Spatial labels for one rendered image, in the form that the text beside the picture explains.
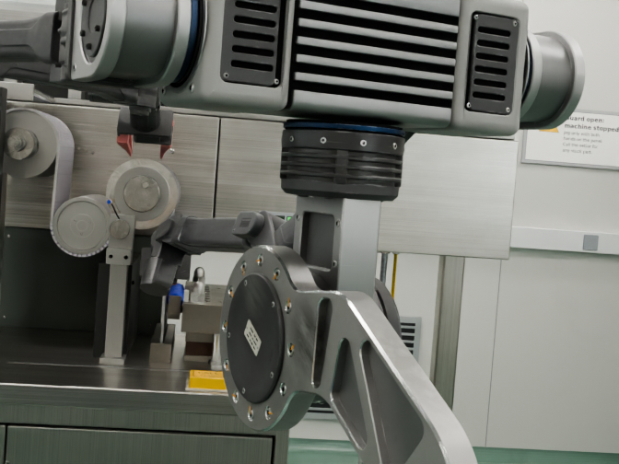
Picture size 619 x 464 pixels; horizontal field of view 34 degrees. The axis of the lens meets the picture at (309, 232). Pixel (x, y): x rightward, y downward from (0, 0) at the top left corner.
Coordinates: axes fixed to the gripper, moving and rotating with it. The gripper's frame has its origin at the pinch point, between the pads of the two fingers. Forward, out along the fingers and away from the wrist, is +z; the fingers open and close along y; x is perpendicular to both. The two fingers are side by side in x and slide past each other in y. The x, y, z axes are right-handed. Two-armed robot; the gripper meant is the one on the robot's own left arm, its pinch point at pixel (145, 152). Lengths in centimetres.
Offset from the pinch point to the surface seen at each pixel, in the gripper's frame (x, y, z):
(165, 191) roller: 1.3, 3.6, 13.6
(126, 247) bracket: -9.6, -3.4, 19.1
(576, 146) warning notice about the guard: 196, 184, 201
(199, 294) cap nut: -15.6, 12.1, 25.9
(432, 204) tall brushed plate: 24, 67, 40
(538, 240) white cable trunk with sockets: 158, 168, 228
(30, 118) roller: 12.1, -25.0, 6.0
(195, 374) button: -39.2, 12.8, 17.1
